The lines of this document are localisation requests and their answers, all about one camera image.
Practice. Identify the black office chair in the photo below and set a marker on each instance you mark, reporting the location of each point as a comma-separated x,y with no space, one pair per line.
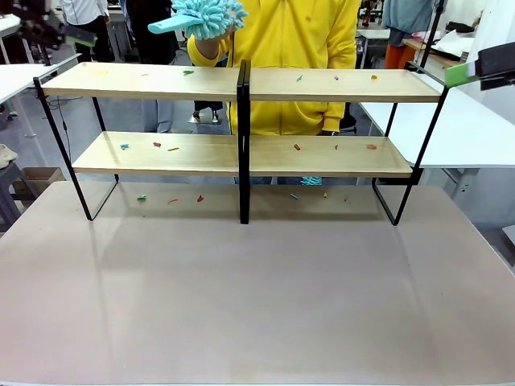
349,120

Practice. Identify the person in yellow hoodie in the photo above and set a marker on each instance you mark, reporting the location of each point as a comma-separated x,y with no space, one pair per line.
289,40

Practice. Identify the white crumpled paper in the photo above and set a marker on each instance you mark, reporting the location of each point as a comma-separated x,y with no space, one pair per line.
454,42

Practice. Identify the wooden table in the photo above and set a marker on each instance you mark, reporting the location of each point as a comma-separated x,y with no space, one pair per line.
438,60

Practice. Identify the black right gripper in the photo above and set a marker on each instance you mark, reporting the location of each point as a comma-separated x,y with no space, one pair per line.
497,66

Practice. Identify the black stand pole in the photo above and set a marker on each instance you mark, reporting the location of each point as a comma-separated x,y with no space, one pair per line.
432,36

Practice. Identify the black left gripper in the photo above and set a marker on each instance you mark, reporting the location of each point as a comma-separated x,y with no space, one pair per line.
40,26

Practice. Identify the person in grey jacket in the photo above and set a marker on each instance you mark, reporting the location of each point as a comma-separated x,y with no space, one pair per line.
406,16

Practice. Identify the white table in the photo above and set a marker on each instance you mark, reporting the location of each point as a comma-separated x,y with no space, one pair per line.
374,34
462,132
16,80
8,24
510,233

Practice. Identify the person in white shirt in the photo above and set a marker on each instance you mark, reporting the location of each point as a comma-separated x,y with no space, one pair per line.
86,12

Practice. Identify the beige cloth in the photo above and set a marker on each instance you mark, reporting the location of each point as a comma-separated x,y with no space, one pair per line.
6,154

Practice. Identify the cardboard box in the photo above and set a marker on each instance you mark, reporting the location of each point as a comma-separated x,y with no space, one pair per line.
42,173

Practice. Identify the person's left forearm yellow sleeve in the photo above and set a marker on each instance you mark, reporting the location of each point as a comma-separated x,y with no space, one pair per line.
338,100

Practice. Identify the person's right forearm yellow sleeve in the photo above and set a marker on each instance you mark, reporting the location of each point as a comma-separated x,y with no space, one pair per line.
209,62

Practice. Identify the grey stool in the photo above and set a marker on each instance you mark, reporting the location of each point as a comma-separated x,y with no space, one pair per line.
10,189

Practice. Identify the person in dark coat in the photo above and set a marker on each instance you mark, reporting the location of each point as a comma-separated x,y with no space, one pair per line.
153,32

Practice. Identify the person's right hand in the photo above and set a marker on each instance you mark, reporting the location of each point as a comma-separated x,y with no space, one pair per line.
208,46

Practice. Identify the black frame wooden shelf unit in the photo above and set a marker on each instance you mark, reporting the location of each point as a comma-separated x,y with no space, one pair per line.
342,86
141,82

